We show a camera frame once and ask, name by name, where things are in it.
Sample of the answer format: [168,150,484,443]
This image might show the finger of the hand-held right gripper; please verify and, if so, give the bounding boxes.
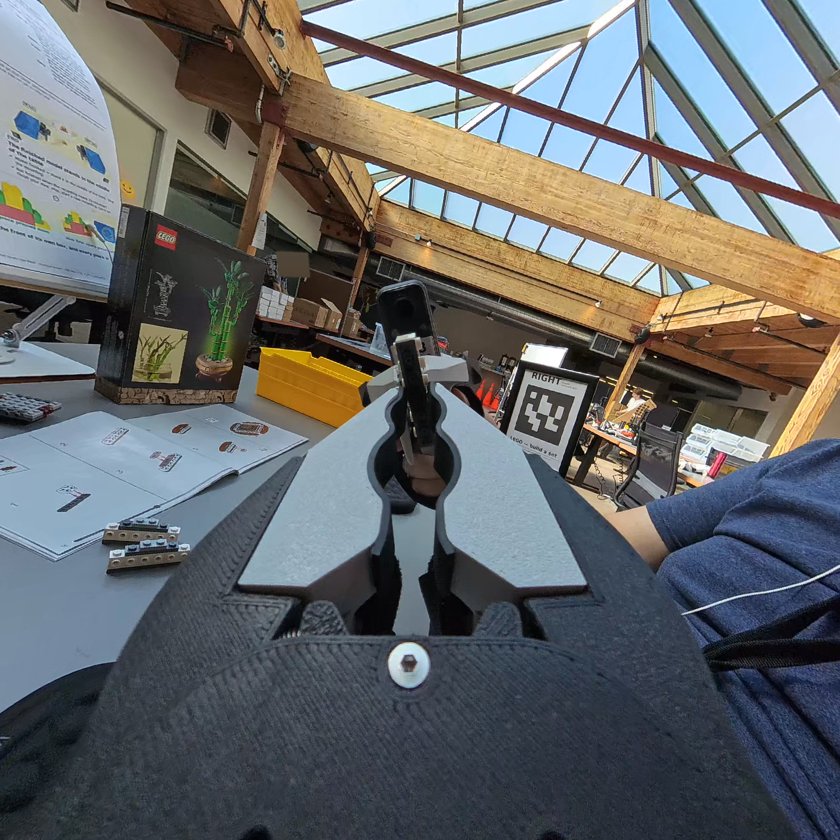
[420,356,475,396]
[364,366,403,404]

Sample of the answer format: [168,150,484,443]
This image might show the thin white cable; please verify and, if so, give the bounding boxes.
[682,581,840,616]

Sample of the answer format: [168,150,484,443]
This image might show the dark grey lego plate assembly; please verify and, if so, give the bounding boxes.
[107,541,191,574]
[392,333,442,462]
[101,517,181,546]

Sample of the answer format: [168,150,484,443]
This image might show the black strap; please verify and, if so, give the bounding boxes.
[702,594,840,672]

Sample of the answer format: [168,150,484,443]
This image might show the clear plastic storage boxes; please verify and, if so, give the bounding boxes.
[679,423,770,463]

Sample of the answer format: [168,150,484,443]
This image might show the red steel tie rod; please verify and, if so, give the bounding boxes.
[301,20,840,221]

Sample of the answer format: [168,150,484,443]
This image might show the black office chair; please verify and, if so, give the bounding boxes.
[613,423,685,513]

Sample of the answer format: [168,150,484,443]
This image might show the white display stand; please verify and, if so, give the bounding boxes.
[0,294,97,385]

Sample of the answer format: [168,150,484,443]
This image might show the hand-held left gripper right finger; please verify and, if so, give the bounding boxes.
[420,386,587,636]

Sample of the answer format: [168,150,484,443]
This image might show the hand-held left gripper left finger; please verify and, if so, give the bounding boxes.
[238,386,403,634]

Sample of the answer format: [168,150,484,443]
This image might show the person's right hand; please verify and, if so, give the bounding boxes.
[402,453,454,500]

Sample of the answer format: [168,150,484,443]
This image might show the person in blue shirt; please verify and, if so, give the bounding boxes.
[646,438,840,840]

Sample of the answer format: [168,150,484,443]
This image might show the black framed marker sign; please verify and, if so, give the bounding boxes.
[499,360,601,479]

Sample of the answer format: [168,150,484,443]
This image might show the yellow plastic bin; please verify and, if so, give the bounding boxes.
[256,346,373,429]

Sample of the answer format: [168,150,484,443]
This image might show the black lego set box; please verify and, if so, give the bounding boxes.
[95,205,266,406]

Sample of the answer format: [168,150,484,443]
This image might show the white instruction sheet on stand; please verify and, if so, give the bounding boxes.
[0,0,123,299]

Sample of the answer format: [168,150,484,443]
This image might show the lego instruction booklet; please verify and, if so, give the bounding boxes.
[0,403,309,562]

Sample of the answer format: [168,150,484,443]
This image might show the brown cardboard box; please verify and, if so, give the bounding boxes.
[292,298,343,333]

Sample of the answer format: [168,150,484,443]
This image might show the grey and red lego assembly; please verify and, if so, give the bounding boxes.
[0,392,63,424]

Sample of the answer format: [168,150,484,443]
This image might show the wooden work table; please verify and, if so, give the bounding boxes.
[581,420,710,488]

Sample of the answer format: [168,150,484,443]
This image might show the person's right forearm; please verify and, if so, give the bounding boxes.
[600,504,672,573]

